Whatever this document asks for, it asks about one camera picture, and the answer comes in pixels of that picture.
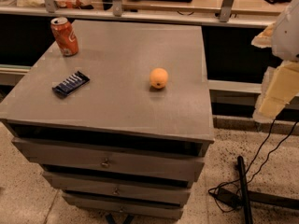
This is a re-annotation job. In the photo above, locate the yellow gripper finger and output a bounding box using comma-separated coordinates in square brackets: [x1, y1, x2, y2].
[251, 23, 275, 49]
[252, 61, 299, 122]

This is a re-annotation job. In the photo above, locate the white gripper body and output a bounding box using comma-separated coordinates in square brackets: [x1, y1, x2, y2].
[271, 0, 299, 62]

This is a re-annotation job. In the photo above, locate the red coke can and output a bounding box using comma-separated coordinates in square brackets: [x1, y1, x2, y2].
[50, 17, 78, 56]

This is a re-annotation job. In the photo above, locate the orange fruit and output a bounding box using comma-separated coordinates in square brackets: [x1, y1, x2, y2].
[149, 68, 168, 89]

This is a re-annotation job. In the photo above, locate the black metal stand base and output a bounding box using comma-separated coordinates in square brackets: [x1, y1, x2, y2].
[237, 156, 299, 224]

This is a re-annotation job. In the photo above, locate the black power adapter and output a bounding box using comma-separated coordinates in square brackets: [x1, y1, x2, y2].
[216, 188, 242, 208]

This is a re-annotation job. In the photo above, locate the blue snack bar packet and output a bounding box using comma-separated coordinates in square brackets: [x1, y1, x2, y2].
[52, 71, 90, 98]

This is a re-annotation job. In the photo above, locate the black cable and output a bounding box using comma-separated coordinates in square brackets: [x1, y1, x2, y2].
[207, 118, 299, 213]

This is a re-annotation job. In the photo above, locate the metal window rail frame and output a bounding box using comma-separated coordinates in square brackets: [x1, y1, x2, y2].
[0, 0, 287, 28]

